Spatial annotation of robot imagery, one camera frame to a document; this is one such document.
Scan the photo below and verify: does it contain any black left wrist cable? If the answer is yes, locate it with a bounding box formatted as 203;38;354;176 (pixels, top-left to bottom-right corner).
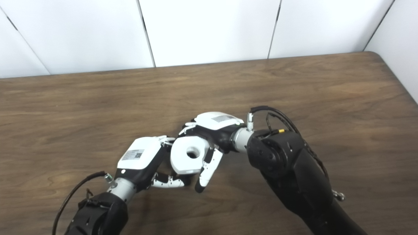
52;171;115;235

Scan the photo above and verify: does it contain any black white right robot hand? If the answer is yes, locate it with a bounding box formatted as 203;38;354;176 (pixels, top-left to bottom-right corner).
178;112;245;193

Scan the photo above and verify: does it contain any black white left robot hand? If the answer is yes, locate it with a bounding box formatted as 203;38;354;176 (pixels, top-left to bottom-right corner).
115;135;186;193

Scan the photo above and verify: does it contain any thin braided yellow-tipped cable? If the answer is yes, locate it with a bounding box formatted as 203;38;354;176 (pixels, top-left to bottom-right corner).
265;113;329;179

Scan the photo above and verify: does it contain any round white plastic piece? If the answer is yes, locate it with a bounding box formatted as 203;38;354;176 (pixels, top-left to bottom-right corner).
170;136;211;175

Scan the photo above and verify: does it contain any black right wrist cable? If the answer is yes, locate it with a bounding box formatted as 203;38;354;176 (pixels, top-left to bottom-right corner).
247;106;301;134

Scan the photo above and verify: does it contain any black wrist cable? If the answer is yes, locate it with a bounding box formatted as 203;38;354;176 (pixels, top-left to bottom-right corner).
247;106;301;134
52;171;115;235

